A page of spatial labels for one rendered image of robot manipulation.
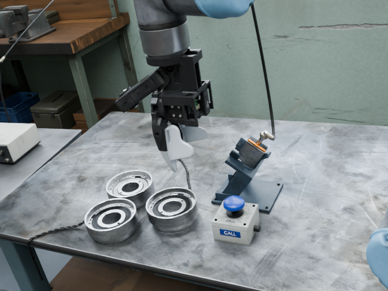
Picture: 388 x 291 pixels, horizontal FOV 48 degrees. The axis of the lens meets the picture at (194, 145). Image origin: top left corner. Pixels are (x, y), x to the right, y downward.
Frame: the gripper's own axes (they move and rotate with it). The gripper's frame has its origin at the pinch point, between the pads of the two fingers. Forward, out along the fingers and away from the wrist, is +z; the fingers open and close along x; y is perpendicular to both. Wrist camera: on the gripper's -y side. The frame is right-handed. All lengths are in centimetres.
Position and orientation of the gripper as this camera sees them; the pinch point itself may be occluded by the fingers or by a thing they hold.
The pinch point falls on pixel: (176, 157)
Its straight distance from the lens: 80.2
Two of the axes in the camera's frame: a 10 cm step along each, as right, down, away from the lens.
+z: 1.4, 8.7, 4.8
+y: 9.1, 0.8, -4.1
